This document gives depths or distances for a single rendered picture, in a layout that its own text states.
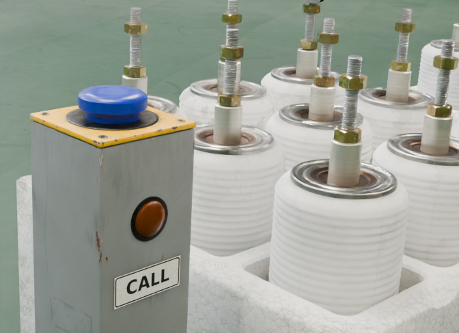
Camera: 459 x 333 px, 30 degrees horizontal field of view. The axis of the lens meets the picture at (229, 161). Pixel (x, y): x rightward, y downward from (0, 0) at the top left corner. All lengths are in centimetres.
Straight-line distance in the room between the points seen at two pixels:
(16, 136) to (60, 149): 106
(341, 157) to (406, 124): 23
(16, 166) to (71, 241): 90
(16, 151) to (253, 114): 72
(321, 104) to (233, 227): 16
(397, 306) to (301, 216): 9
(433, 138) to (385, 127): 14
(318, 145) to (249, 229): 11
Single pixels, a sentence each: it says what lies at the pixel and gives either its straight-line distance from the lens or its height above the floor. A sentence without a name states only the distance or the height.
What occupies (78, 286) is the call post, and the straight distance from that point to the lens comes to 51.
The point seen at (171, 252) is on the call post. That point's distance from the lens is 52.
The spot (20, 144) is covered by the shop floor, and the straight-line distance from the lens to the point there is 151.
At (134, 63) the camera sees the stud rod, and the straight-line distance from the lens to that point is 76.
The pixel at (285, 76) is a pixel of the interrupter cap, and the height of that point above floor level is 25.
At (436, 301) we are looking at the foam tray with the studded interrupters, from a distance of 63.
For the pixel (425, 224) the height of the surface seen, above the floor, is 21.
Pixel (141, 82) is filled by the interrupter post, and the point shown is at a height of 28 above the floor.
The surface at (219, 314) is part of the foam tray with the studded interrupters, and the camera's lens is 62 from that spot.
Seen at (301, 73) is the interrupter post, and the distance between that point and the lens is 92.
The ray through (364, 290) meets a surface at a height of 19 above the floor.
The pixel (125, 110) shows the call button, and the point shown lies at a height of 32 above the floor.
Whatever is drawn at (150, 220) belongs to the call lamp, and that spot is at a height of 26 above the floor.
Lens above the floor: 45
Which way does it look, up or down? 18 degrees down
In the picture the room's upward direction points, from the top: 3 degrees clockwise
